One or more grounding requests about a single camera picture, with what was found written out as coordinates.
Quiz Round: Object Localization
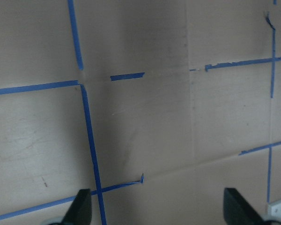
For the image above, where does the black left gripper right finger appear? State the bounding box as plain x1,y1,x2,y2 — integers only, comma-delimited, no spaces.
223,187,265,225

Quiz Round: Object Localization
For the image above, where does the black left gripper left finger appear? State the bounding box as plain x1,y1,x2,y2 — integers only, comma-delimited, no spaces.
60,189,92,225

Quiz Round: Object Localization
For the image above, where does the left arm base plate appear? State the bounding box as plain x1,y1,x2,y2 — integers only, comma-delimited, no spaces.
266,196,281,223

